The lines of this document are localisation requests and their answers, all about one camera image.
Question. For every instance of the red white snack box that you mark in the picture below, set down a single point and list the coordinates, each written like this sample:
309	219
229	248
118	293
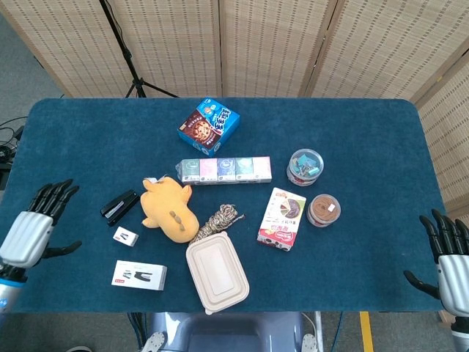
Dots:
282	220

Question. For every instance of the pastel tissue multipack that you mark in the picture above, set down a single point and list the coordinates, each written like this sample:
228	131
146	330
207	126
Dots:
227	170

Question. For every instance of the clear jar of rubber bands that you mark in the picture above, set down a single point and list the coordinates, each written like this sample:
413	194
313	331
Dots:
323	210

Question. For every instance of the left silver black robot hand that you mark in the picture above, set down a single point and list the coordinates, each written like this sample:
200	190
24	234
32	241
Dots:
29	234

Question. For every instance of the grey robot torso base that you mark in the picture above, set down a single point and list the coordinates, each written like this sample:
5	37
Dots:
227	333

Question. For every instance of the clear jar of binder clips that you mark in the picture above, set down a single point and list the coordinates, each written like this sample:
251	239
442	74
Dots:
305	166

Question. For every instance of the black tripod stand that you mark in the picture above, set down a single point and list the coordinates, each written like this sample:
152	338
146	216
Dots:
126	55

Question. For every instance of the black stapler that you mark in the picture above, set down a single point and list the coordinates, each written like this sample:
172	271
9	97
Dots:
119	208

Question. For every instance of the bamboo folding screen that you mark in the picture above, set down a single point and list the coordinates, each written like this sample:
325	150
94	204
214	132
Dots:
275	44

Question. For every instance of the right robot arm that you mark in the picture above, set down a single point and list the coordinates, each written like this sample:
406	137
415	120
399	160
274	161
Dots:
461	333

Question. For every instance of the white stapler packaging box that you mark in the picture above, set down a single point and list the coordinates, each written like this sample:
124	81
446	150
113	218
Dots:
139	275

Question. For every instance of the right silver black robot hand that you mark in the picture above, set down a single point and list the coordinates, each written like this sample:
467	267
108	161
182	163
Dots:
454	275

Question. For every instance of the beige lidded food container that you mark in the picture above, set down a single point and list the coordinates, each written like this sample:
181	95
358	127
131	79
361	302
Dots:
218	273

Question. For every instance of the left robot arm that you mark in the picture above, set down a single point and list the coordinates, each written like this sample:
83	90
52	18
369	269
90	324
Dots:
9	286

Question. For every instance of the blue table cloth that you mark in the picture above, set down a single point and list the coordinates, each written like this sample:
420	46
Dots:
348	271

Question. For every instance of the blue cookie box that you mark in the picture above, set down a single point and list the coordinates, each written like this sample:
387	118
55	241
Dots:
207	126

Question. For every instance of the yellow dinosaur plush toy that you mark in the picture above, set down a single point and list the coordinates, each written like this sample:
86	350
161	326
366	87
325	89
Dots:
172	216

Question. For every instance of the small white staples box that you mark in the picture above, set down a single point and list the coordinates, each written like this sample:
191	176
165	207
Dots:
125	236

